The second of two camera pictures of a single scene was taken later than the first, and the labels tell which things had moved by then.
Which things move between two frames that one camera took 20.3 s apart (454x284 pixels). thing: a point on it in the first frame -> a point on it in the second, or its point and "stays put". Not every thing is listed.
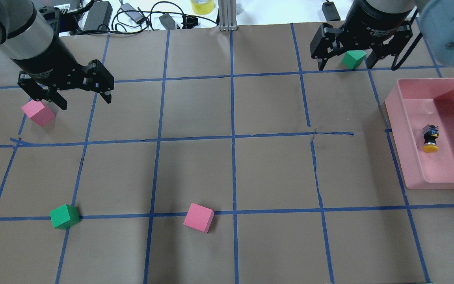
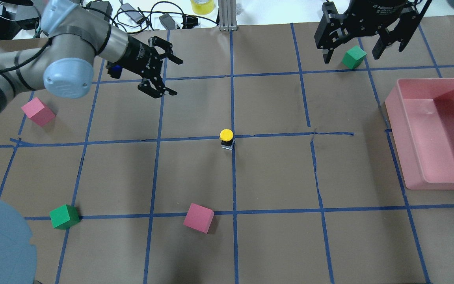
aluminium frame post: (227, 12) stays put
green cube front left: (64, 216) stays put
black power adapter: (99, 12) stays put
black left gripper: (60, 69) -> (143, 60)
